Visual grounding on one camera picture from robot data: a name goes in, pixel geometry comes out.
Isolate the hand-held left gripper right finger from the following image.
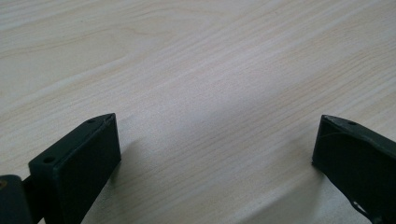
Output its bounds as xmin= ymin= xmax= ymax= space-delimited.
xmin=311 ymin=114 xmax=396 ymax=224

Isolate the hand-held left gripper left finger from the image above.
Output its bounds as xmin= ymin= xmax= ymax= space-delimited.
xmin=28 ymin=112 xmax=122 ymax=224

